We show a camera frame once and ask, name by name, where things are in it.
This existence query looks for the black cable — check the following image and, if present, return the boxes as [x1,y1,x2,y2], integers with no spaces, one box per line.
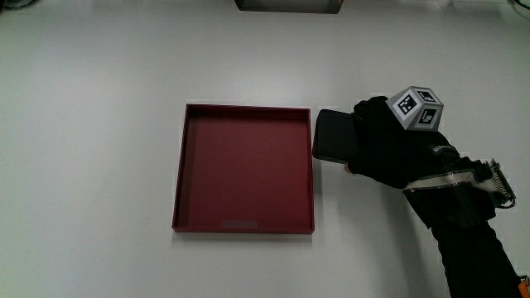
[508,0,530,18]
[0,0,39,10]

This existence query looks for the person's right hand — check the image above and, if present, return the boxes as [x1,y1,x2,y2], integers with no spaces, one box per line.
[343,85,461,190]

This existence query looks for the red square tray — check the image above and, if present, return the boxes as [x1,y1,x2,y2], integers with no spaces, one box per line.
[171,103,316,235]

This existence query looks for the dark grey box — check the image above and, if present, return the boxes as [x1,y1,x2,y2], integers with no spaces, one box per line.
[234,0,345,15]

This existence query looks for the white desk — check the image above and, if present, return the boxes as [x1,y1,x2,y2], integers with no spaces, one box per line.
[0,0,530,298]

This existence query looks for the black battery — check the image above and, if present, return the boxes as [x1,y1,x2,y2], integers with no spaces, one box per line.
[311,108,360,165]

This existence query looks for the person's right forearm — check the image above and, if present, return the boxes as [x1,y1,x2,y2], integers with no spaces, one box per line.
[402,155,523,298]

